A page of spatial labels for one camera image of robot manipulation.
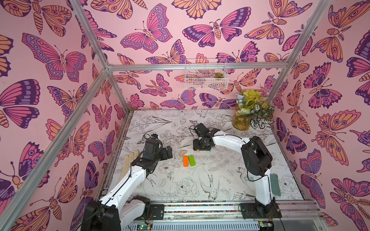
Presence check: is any artificial plant bouquet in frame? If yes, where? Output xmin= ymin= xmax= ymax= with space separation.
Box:
xmin=237 ymin=90 xmax=275 ymax=130

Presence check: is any green wooden block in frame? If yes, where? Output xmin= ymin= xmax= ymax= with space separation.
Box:
xmin=188 ymin=156 xmax=196 ymax=167

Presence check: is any natural wood triangle block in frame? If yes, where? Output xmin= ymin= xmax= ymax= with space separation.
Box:
xmin=180 ymin=150 xmax=188 ymax=157

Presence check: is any small potted succulent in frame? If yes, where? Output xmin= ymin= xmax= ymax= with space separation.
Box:
xmin=214 ymin=72 xmax=224 ymax=79

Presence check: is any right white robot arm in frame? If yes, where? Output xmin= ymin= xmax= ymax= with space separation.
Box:
xmin=190 ymin=123 xmax=282 ymax=219

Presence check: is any aluminium frame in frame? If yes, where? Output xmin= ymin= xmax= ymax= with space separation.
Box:
xmin=1 ymin=1 xmax=331 ymax=231

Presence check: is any white wire basket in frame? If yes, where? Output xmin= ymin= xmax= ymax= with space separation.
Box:
xmin=184 ymin=62 xmax=229 ymax=91

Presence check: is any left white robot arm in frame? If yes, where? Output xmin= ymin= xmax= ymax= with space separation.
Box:
xmin=77 ymin=135 xmax=173 ymax=231

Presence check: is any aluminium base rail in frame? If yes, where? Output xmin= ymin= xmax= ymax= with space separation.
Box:
xmin=77 ymin=199 xmax=329 ymax=231

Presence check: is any amber glass vase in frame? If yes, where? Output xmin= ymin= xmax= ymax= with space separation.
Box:
xmin=232 ymin=105 xmax=251 ymax=131

